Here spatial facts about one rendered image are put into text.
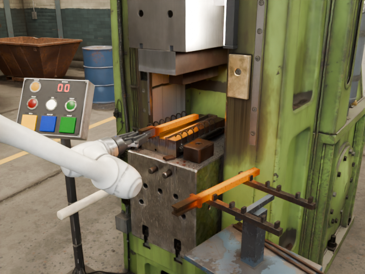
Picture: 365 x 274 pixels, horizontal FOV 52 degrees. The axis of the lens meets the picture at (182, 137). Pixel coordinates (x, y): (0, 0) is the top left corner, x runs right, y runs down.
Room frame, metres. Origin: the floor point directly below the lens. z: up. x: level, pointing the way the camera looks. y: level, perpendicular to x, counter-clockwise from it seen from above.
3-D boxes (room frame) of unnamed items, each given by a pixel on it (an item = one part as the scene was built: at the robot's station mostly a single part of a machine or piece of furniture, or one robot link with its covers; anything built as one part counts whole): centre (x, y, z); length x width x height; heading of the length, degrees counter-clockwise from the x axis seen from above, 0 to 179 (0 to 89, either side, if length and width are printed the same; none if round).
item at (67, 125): (1.67, 0.54, 1.01); 0.07 x 0.05 x 0.07; 79
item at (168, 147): (1.72, -0.02, 0.96); 0.42 x 0.20 x 0.09; 144
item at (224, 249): (1.13, -0.25, 0.66); 0.40 x 0.30 x 0.02; 45
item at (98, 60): (6.33, 1.37, 0.44); 0.59 x 0.59 x 0.88
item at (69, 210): (1.69, 0.44, 0.62); 0.44 x 0.05 x 0.05; 144
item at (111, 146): (1.28, 0.28, 1.04); 0.09 x 0.06 x 0.09; 54
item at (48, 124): (1.69, 0.63, 1.01); 0.07 x 0.05 x 0.07; 79
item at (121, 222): (1.86, 0.33, 0.36); 0.09 x 0.07 x 0.12; 54
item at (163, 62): (1.72, -0.02, 1.32); 0.42 x 0.20 x 0.10; 144
